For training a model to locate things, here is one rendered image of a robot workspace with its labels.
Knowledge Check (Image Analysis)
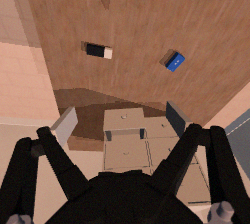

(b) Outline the blue rectangular block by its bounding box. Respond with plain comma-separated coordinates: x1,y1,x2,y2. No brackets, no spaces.
165,52,185,72

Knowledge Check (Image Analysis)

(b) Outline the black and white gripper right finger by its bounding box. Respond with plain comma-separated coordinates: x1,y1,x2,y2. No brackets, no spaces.
133,101,250,224

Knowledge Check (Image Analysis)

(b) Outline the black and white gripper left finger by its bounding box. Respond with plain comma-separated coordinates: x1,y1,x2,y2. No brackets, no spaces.
0,106,106,224

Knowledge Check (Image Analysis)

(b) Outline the tan wooden drawer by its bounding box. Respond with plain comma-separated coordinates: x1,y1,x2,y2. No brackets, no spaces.
110,169,151,176
105,140,149,170
145,117,178,139
176,166,211,204
148,138,197,167
103,108,146,141

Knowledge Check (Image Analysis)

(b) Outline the beige small chest of drawers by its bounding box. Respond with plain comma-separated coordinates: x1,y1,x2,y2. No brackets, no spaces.
102,116,211,213

